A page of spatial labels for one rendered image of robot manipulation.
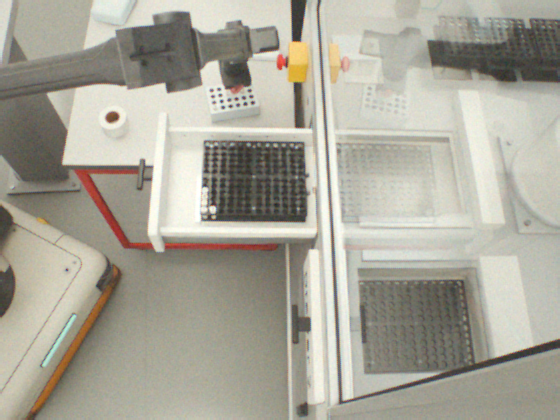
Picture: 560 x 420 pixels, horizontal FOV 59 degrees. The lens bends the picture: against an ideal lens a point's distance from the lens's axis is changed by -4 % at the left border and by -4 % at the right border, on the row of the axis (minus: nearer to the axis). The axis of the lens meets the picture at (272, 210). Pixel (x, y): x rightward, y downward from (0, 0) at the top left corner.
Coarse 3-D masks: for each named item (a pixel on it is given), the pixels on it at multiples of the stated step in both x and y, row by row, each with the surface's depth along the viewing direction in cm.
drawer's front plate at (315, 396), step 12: (312, 252) 102; (312, 264) 100; (312, 276) 100; (312, 288) 99; (312, 300) 98; (312, 312) 97; (312, 324) 96; (312, 336) 96; (312, 348) 95; (312, 360) 95; (312, 372) 95; (312, 384) 94; (312, 396) 94
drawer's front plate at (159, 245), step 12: (168, 120) 115; (168, 132) 115; (156, 144) 109; (168, 144) 115; (156, 156) 108; (168, 156) 116; (156, 168) 107; (168, 168) 116; (156, 180) 106; (168, 180) 116; (156, 192) 105; (156, 204) 104; (156, 216) 103; (156, 228) 102; (156, 240) 104
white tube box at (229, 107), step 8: (208, 88) 131; (216, 88) 131; (224, 88) 132; (248, 88) 132; (208, 96) 130; (216, 96) 130; (224, 96) 130; (232, 96) 130; (240, 96) 131; (248, 96) 131; (256, 96) 131; (208, 104) 131; (216, 104) 129; (224, 104) 129; (232, 104) 130; (240, 104) 130; (248, 104) 130; (256, 104) 130; (216, 112) 128; (224, 112) 129; (232, 112) 130; (240, 112) 130; (248, 112) 131; (256, 112) 132; (216, 120) 131
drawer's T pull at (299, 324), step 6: (294, 306) 99; (294, 312) 98; (294, 318) 98; (300, 318) 98; (306, 318) 98; (294, 324) 97; (300, 324) 97; (306, 324) 98; (294, 330) 97; (300, 330) 97; (306, 330) 97; (294, 336) 96; (294, 342) 96
